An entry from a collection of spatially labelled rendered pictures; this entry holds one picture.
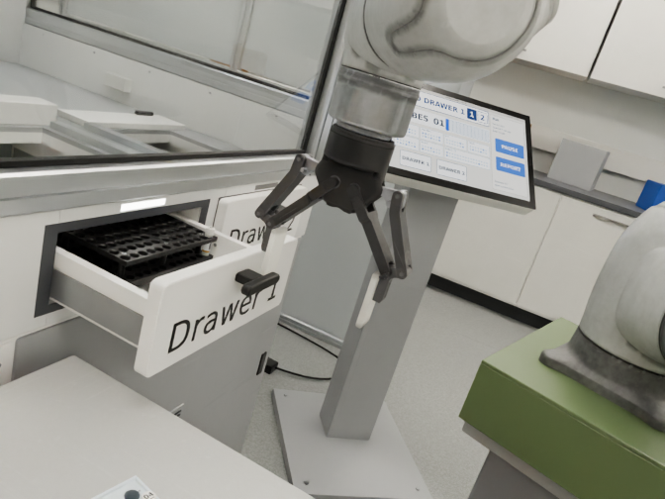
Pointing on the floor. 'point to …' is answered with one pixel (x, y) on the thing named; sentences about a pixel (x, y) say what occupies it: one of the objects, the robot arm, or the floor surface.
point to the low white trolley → (113, 444)
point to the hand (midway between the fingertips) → (315, 292)
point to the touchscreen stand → (365, 383)
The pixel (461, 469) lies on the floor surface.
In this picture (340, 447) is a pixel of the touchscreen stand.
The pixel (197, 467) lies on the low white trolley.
